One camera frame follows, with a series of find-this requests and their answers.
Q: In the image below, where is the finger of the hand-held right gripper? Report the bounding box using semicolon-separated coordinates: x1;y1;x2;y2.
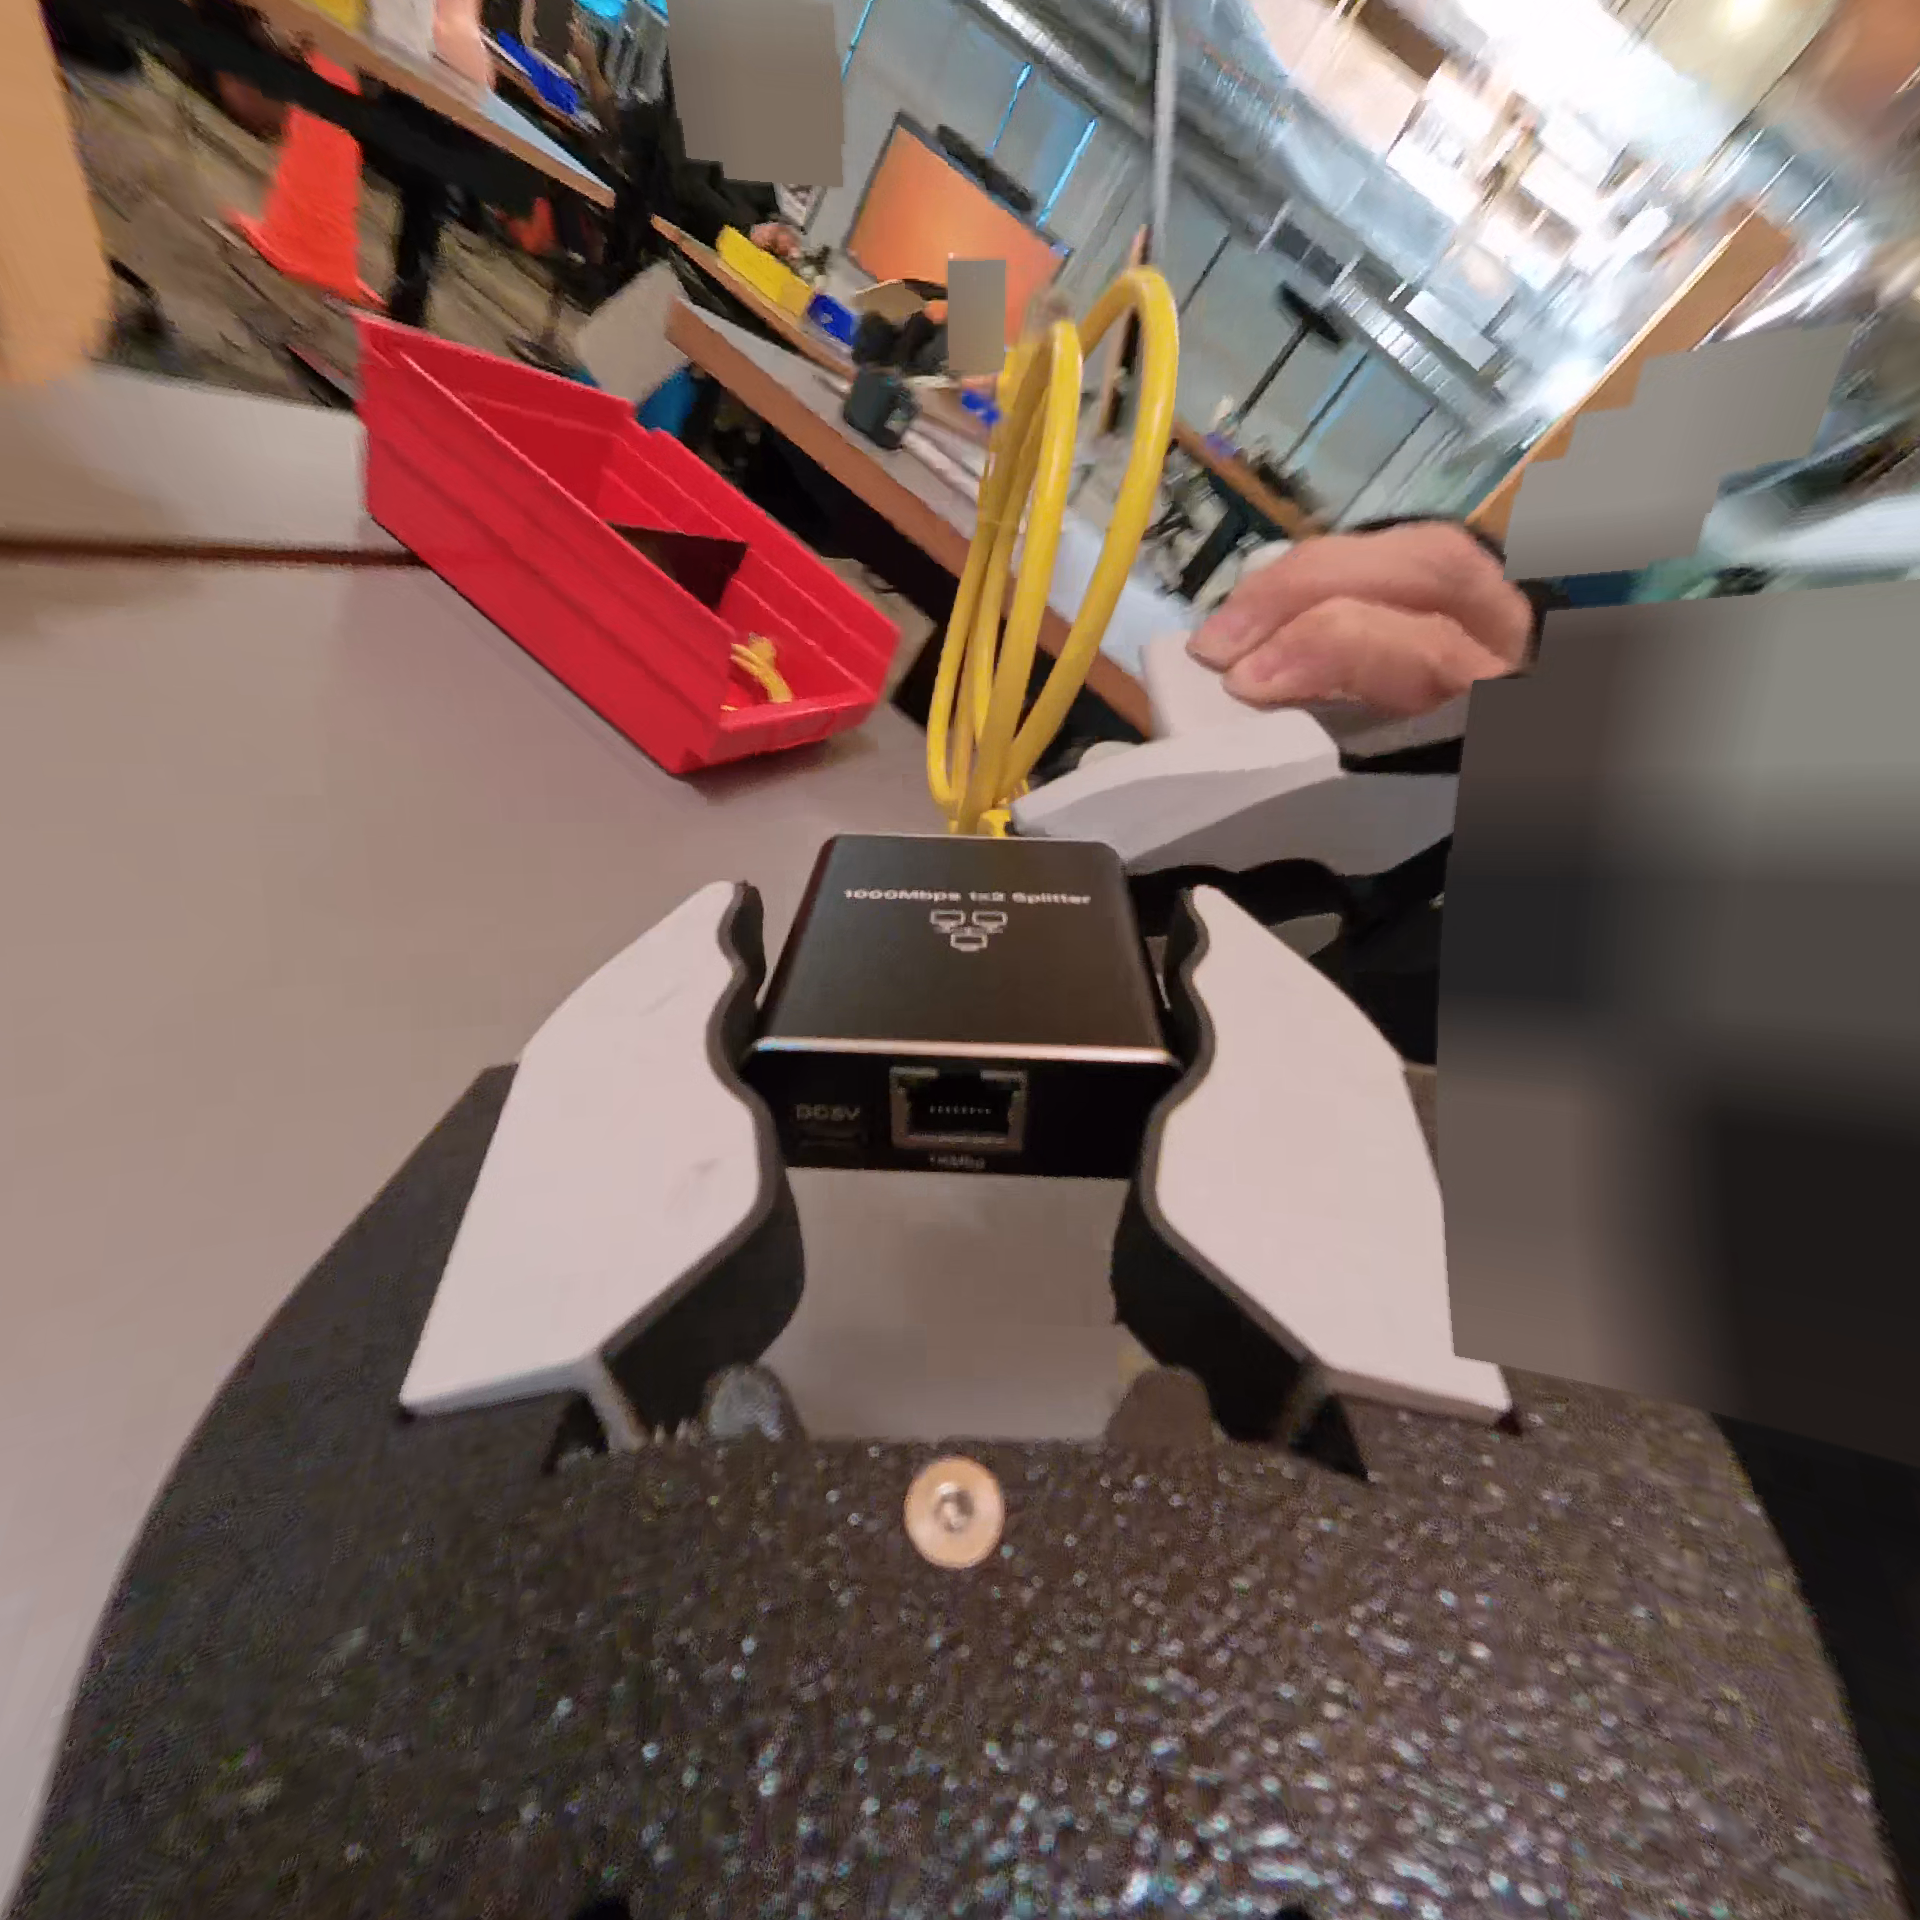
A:
1008;627;1480;877

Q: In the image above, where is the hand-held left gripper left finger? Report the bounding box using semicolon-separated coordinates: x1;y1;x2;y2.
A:
395;882;804;1420

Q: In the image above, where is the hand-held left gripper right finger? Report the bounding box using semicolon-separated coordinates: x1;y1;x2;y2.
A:
1114;885;1518;1446

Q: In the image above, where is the black ethernet splitter box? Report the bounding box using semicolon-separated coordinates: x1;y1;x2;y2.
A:
743;834;1185;1181

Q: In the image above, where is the red plastic bin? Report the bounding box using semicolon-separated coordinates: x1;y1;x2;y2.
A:
354;315;903;778

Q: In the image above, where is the person's right hand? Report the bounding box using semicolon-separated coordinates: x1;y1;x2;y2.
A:
1185;517;1542;718

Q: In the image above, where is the black bin divider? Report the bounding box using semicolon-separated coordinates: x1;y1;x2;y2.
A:
606;525;750;613

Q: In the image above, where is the orange display screen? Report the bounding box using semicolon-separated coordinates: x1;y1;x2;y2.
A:
847;120;1074;303

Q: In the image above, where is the yellow plastic bin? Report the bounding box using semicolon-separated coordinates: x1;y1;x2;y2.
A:
714;224;812;310

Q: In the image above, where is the orange traffic cone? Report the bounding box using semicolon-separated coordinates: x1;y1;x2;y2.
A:
225;104;385;310

